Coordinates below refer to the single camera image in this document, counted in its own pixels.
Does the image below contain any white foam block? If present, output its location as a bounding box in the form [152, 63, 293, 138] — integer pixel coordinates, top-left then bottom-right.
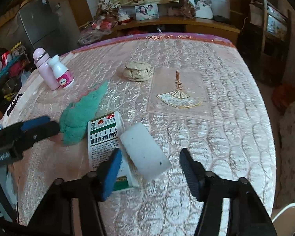
[120, 122, 172, 180]

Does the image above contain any grey refrigerator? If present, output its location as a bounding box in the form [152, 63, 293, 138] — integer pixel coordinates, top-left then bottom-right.
[17, 0, 72, 54]

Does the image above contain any pink quilted mattress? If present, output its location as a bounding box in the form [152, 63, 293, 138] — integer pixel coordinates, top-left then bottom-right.
[0, 33, 278, 236]

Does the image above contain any printed white cushion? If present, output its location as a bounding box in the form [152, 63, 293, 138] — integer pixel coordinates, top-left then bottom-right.
[188, 0, 214, 19]

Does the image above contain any white bag black print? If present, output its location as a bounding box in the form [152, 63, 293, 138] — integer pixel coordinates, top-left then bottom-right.
[0, 92, 24, 126]

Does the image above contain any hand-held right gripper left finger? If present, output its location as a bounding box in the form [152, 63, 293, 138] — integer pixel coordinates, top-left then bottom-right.
[27, 147, 123, 236]

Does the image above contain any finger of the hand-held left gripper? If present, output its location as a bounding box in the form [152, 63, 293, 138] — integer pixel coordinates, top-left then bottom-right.
[13, 121, 61, 153]
[0, 116, 51, 140]

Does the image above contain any beige crumpled cloth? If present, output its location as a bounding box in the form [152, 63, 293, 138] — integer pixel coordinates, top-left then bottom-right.
[123, 60, 154, 81]

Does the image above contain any white pill bottle pink label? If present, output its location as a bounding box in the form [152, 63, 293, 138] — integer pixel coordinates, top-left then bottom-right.
[48, 55, 75, 89]

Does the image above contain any pile of assorted household items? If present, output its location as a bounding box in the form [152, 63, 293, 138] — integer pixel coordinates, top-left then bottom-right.
[0, 42, 32, 99]

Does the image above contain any pale blue cloth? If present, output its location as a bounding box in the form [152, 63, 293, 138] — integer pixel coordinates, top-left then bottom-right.
[5, 172, 19, 207]

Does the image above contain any green cloth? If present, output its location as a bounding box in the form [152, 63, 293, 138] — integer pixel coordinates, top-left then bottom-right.
[60, 81, 110, 145]

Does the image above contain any red cloth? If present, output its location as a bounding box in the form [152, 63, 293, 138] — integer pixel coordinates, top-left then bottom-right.
[272, 84, 295, 113]

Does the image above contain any white green medicine box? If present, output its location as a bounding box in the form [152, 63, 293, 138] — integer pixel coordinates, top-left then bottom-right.
[87, 111, 139, 192]

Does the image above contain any dark wooden chair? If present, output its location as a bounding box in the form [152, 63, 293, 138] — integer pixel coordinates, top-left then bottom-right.
[238, 0, 293, 86]

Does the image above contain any floral patterned cushion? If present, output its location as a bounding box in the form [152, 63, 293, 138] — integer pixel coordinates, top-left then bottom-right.
[279, 98, 295, 202]

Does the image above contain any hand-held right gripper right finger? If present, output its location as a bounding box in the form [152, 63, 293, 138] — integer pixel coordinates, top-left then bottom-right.
[179, 148, 277, 236]

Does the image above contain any white round bin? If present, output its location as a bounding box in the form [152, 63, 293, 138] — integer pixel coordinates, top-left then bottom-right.
[270, 203, 295, 227]

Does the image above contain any framed photo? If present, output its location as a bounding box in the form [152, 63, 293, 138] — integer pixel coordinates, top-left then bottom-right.
[135, 3, 160, 21]

